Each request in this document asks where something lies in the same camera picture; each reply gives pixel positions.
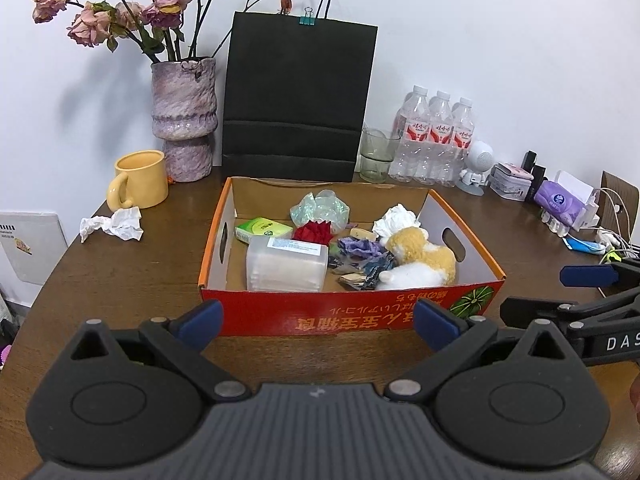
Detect white and tan plush toy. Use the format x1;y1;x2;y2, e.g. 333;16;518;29
375;226;457;290

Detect blue white snack packet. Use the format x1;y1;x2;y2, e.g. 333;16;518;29
337;252;396;290

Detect translucent plastic storage box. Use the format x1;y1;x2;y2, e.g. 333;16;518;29
245;236;329;292

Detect purple knitted drawstring pouch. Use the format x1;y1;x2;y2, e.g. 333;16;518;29
328;236;389;274

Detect white tissue ball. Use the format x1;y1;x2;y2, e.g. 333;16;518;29
372;204;421;238

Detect green tissue pack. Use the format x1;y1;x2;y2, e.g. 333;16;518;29
234;217;293;244

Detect small yellow eraser block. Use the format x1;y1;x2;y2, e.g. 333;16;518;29
349;228;378;242

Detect red paper flower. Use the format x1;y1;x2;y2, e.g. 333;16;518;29
292;221;333;246

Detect iridescent plastic bag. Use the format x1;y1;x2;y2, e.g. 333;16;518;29
290;190;350;234

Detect blue tube on table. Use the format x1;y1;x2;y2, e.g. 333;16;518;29
563;235;608;256

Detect purple wet wipes pack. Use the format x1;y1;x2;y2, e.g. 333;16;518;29
534;180;586;231

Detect small grey tin box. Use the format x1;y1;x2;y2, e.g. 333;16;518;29
488;162;534;203

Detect red cardboard pumpkin box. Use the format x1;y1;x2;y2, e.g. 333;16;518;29
198;177;506;336

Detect crumpled white paper by mug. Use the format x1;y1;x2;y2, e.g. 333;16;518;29
79;207;143;243

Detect small white robot figurine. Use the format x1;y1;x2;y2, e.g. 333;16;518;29
456;141;495;196

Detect yellow ceramic mug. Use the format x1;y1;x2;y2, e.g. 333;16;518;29
106;150;168;211

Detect left water bottle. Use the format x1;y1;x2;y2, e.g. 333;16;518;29
388;86;431;182

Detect water bottle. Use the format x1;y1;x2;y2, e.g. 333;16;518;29
422;91;452;184
388;86;431;182
447;98;475;186

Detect right water bottle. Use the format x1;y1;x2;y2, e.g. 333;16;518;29
447;98;475;186

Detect clear glass cup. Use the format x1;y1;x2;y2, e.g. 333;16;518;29
359;127;399;183

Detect white booklet at left edge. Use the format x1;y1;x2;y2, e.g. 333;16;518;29
0;211;67;285

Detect middle water bottle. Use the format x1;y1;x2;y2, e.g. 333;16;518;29
422;91;452;184

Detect purple textured vase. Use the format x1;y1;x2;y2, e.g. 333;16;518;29
151;58;218;183

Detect black paper shopping bag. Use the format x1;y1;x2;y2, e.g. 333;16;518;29
221;0;378;182

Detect dried pink rose bouquet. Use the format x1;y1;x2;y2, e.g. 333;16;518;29
29;0;286;64

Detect green binder clip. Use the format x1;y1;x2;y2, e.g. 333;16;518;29
299;6;316;26

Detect white charging cables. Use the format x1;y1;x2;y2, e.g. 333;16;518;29
589;186;640;264

